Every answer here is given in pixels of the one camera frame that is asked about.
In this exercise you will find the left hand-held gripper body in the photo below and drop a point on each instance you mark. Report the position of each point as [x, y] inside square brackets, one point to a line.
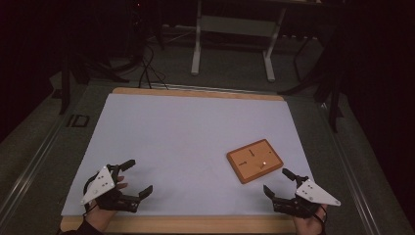
[98, 187]

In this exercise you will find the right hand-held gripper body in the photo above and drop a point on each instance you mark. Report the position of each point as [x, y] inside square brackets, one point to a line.
[313, 194]

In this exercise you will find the wooden peg board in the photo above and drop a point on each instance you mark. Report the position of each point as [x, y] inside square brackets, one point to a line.
[257, 173]

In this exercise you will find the person's left hand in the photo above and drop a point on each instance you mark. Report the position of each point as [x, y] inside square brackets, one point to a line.
[99, 218]

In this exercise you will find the person's right hand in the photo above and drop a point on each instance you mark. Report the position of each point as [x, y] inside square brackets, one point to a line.
[310, 226]

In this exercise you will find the small wooden peg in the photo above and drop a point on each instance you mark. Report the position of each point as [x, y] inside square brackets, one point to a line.
[263, 165]

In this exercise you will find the white table mat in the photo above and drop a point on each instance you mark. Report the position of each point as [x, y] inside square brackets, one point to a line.
[179, 130]

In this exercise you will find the black tripod stand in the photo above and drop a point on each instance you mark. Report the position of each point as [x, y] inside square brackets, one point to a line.
[332, 107]

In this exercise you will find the black stand legs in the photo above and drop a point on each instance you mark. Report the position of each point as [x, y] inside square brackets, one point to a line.
[65, 91]

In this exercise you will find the metal floor rail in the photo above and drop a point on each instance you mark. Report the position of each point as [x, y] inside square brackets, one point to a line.
[29, 173]
[352, 176]

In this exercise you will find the black floor bracket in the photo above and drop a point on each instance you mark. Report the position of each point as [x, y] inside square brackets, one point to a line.
[69, 121]

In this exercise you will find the white metal stand frame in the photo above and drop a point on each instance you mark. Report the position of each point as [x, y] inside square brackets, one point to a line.
[195, 49]

